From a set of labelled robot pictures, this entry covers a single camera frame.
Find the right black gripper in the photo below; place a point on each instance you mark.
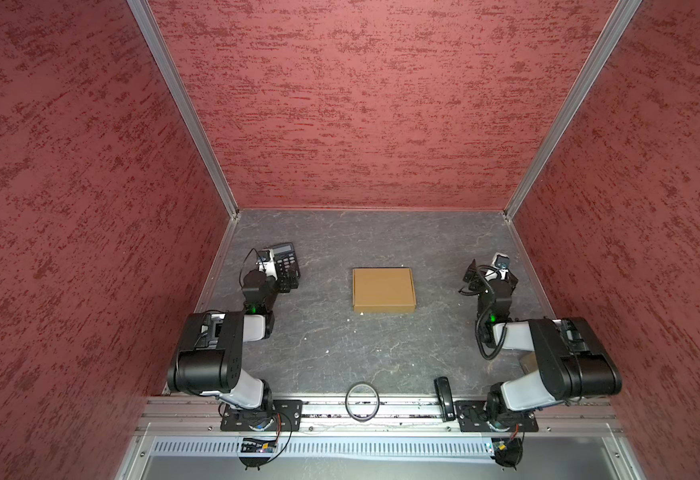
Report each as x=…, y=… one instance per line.
x=474, y=274

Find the brown cardboard box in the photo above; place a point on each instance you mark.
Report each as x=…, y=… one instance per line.
x=383, y=290

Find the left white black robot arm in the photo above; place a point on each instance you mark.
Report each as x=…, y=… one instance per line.
x=207, y=361

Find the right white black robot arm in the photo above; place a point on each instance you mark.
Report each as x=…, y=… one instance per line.
x=571, y=362

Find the black desk calculator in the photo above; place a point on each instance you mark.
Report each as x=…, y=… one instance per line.
x=284, y=259

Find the jar with pink lid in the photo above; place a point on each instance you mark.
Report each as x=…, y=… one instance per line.
x=529, y=363

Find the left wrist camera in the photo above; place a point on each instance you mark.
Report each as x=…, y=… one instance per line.
x=265, y=263

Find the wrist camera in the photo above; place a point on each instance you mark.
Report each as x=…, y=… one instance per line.
x=265, y=263
x=501, y=262

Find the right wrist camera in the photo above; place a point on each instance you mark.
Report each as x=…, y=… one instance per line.
x=501, y=262

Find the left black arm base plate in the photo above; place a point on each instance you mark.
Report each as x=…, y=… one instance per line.
x=284, y=416

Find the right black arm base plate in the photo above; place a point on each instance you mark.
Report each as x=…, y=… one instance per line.
x=474, y=416

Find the aluminium front rail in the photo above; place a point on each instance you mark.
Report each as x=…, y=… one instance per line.
x=403, y=415

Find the white perforated cable duct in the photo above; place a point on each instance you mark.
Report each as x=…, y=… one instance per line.
x=471, y=449

